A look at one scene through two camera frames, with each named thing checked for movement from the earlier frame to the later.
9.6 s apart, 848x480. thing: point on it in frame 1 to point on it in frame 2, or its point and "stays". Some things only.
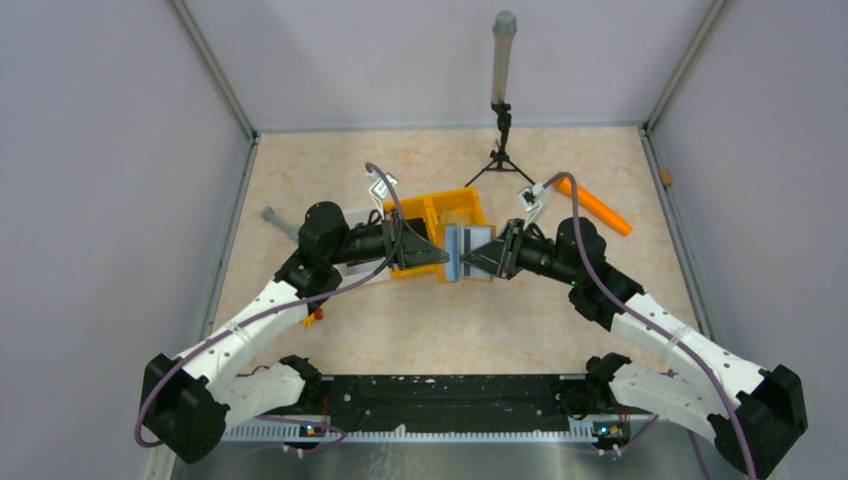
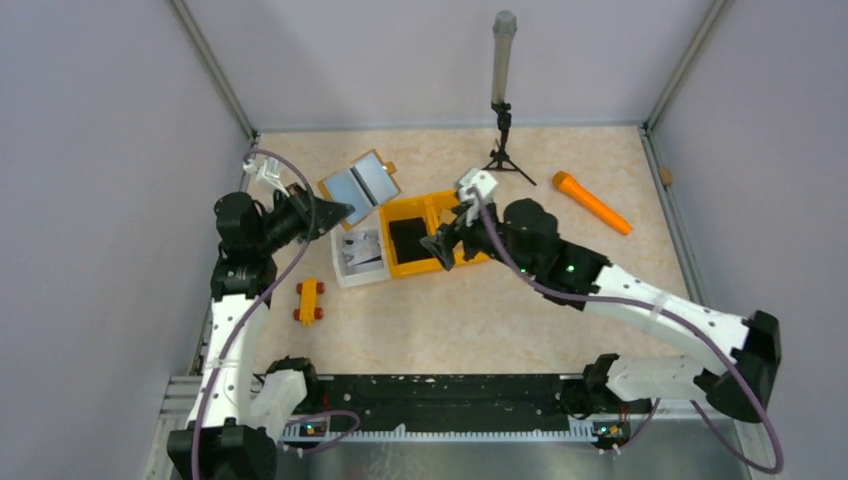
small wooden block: (666, 175) stays
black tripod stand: (501, 160) stays
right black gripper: (490, 256) to (457, 230)
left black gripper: (419, 251) to (299, 201)
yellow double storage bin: (429, 213) stays
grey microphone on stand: (504, 28) stays
